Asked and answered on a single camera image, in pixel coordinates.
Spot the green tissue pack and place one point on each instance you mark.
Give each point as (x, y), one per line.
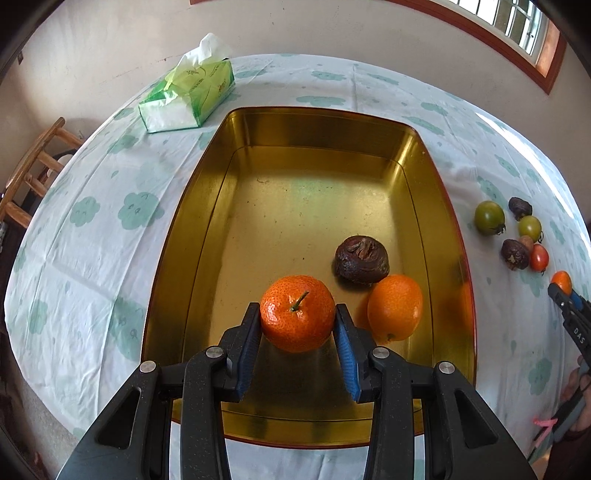
(194, 97)

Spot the white cloud-print tablecloth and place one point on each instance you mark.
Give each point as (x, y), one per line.
(92, 258)

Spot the pink ribbon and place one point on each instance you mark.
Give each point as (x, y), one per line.
(545, 422)

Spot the dark orange bumpy mandarin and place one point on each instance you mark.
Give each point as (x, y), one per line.
(295, 323)

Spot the large green tomato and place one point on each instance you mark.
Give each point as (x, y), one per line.
(489, 217)

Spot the gold metal tin tray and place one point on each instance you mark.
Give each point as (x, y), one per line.
(300, 194)

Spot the small olive-brown fruit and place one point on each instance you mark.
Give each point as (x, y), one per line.
(526, 241)

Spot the large dark brown wrinkled fruit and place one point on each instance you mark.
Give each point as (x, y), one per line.
(362, 261)

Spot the red tomato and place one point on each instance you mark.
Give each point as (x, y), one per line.
(539, 258)

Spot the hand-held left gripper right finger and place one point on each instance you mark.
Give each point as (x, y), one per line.
(348, 360)

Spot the wooden chair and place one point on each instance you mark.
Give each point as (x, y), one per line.
(46, 138)

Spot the small green tomato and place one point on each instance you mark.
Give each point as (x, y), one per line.
(530, 227)

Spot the brown-framed window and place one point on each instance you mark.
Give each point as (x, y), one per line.
(508, 41)

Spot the smooth oval orange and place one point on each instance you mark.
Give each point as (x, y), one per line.
(395, 307)

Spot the person's right hand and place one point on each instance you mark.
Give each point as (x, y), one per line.
(573, 382)

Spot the small dark brown fruit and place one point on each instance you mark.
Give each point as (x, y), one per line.
(515, 253)
(519, 207)

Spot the small light orange mandarin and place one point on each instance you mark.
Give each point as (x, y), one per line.
(561, 281)

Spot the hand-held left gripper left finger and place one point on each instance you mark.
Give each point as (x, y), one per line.
(244, 364)

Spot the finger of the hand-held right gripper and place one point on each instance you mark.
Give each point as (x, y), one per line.
(579, 302)
(559, 302)

